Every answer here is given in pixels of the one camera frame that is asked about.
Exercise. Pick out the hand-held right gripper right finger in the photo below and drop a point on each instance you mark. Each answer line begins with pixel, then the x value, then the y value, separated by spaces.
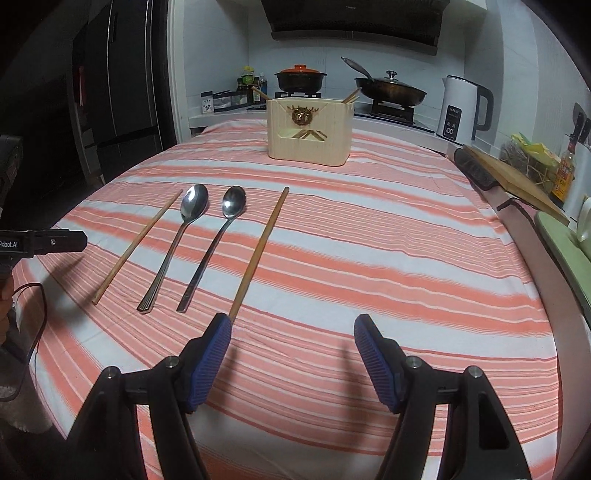
pixel 376 364

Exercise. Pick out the clay pot with orange lid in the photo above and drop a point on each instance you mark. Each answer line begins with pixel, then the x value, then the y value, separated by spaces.
pixel 300 81

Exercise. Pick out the white electric kettle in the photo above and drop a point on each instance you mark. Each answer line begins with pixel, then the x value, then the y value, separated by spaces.
pixel 461 110

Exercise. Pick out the cream utensil holder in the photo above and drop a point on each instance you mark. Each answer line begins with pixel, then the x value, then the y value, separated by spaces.
pixel 323 147

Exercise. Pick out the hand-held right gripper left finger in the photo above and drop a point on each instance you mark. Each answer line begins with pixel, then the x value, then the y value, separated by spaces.
pixel 207 360

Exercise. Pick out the black wok with lid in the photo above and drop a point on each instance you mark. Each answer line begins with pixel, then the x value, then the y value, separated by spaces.
pixel 392 92

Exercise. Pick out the pink white striped tablecloth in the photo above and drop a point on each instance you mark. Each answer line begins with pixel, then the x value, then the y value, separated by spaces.
pixel 323 258

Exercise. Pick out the white utensil canister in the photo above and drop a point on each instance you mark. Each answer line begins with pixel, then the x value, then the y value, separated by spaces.
pixel 582 184

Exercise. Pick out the small metal spoon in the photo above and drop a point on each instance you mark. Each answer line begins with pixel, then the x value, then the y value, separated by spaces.
pixel 233 203

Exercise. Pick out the dark refrigerator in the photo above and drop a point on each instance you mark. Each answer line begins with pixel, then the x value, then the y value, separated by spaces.
pixel 124 92

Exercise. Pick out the black spatula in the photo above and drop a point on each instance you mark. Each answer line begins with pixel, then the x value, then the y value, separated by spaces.
pixel 581 120

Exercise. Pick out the green-capped sauce bottle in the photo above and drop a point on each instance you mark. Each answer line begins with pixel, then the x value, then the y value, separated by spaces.
pixel 243 81

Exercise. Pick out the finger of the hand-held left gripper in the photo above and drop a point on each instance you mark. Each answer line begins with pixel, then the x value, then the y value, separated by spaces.
pixel 60 242

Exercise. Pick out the white teapot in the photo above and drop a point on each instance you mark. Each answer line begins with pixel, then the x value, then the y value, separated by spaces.
pixel 585 230

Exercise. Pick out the dark sauce bottle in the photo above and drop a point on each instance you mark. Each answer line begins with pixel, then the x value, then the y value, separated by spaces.
pixel 262 84

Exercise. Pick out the wooden cutting board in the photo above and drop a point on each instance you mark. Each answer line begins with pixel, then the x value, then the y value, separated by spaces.
pixel 508 180

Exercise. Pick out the green cutting board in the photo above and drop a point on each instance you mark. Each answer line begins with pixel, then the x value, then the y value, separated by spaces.
pixel 563 251

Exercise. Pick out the black range hood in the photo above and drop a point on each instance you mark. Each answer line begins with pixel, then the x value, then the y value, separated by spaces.
pixel 351 23

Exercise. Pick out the yellow-label sauce bottle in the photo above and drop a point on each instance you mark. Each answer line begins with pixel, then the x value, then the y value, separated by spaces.
pixel 565 175

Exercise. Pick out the large metal spoon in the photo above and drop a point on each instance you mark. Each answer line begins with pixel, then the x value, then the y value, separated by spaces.
pixel 194 203

